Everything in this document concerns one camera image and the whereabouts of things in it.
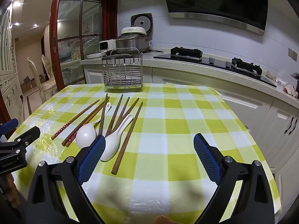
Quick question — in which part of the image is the red wooden glass door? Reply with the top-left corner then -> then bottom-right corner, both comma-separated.
49,0 -> 118,91

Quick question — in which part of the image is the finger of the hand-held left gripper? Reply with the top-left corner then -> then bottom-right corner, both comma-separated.
0,119 -> 19,143
0,126 -> 41,160

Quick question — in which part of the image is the black burner grate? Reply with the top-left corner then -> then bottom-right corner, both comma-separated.
231,57 -> 262,75
170,47 -> 203,60

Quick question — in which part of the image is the black glass gas cooktop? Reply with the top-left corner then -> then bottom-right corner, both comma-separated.
153,47 -> 277,88

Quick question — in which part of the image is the white round lid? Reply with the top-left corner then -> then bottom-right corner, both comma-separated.
121,26 -> 148,37

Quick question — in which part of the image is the dark wooden chopstick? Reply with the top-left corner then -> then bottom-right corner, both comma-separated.
112,97 -> 140,133
110,96 -> 130,133
105,94 -> 124,138
98,93 -> 109,136
111,101 -> 144,175

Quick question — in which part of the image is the white plate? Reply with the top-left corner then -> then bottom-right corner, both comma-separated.
86,51 -> 110,59

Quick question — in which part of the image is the green white checkered tablecloth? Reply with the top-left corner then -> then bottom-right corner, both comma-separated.
9,83 -> 281,224

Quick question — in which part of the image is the person's right hand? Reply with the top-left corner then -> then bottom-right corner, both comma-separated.
155,215 -> 178,224

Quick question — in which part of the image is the cream dining chair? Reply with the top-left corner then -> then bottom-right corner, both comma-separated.
41,54 -> 58,94
27,57 -> 46,101

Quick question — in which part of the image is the cardboard box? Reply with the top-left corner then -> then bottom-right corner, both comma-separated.
21,75 -> 36,91

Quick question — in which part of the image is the silver rice cooker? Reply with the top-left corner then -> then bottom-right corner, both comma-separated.
116,13 -> 154,53

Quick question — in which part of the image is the metal wire utensil rack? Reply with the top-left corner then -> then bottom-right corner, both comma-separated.
102,52 -> 143,93

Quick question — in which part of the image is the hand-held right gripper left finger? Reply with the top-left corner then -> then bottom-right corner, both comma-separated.
26,135 -> 107,224

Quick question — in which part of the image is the person's left hand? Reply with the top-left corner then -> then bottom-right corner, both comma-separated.
5,174 -> 20,207

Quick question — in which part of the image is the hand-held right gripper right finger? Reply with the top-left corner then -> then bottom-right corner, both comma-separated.
193,133 -> 276,224

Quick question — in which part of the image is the white ceramic spoon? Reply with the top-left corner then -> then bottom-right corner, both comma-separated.
75,102 -> 112,149
100,114 -> 133,162

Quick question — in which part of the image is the pale crumpled cloth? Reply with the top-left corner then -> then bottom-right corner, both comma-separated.
283,85 -> 298,97

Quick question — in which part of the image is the white display cabinet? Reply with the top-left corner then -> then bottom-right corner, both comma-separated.
0,7 -> 25,122

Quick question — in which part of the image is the small white appliance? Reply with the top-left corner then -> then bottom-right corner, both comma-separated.
99,40 -> 117,51

